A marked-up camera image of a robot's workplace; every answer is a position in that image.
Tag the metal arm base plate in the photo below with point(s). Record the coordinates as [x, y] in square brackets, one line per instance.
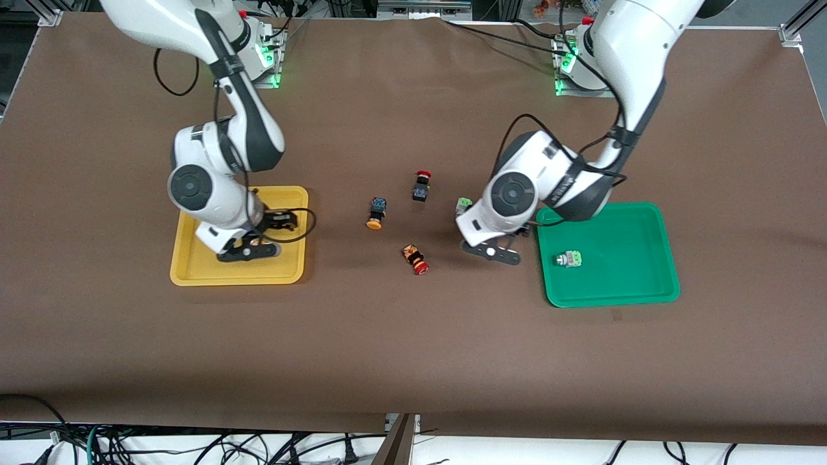
[585, 92]
[274, 81]

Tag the brown table leg beam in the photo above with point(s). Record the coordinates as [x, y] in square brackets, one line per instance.
[395, 445]

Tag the green plastic tray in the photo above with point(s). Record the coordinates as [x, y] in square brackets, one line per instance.
[627, 258]

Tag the yellow plastic tray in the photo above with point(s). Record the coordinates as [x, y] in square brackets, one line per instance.
[194, 274]

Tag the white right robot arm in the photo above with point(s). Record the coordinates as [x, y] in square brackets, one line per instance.
[194, 187]

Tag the brown table mat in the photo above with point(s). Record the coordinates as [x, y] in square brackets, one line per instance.
[413, 336]

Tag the grey metal box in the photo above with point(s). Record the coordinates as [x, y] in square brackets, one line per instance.
[423, 8]

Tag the red button orange body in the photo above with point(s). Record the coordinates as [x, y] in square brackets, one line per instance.
[413, 255]

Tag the aluminium frame profile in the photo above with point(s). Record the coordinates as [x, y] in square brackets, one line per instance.
[791, 32]
[50, 14]

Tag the red button blue body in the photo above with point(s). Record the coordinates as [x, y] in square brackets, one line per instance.
[421, 190]

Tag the yellow push button switch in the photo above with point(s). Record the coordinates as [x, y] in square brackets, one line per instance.
[376, 210]

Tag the green push button switch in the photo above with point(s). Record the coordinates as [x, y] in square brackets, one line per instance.
[572, 259]
[463, 205]

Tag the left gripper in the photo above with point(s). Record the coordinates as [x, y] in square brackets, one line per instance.
[522, 230]

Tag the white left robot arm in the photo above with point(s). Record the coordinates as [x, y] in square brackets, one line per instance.
[633, 45]

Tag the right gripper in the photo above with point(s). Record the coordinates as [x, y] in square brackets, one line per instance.
[276, 221]

